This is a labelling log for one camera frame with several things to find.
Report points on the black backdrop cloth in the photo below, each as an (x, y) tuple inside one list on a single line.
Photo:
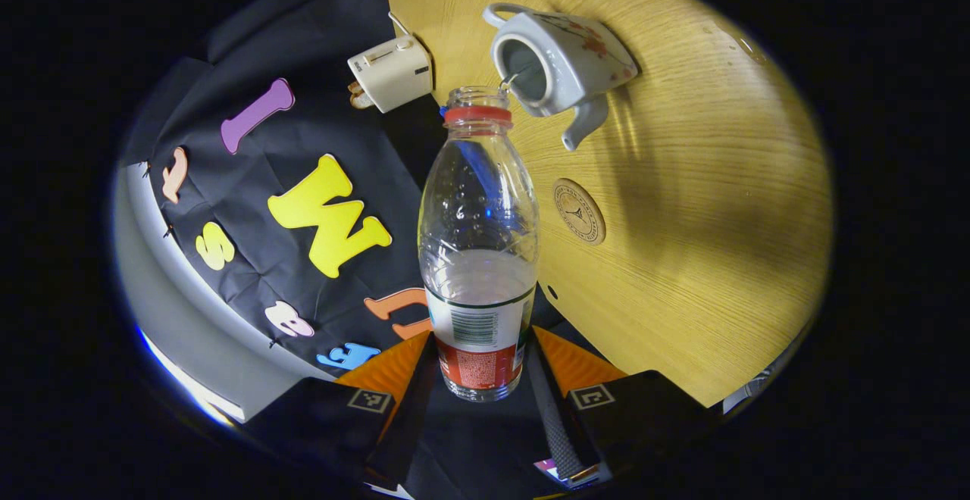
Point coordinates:
[(303, 129)]

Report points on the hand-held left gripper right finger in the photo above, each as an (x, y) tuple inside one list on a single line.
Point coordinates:
[(553, 424)]

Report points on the white ceramic teacup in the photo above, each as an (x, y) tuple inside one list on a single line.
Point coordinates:
[(576, 60)]

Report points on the bread slice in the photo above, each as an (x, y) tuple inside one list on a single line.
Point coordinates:
[(360, 96)]

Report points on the white toaster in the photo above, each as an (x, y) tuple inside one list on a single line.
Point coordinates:
[(390, 72)]

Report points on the clear plastic water bottle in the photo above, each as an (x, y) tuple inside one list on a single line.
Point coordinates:
[(477, 295)]

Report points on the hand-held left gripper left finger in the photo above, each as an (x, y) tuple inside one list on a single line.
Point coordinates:
[(409, 424)]

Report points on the round wooden coaster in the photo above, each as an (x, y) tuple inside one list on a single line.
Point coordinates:
[(580, 212)]

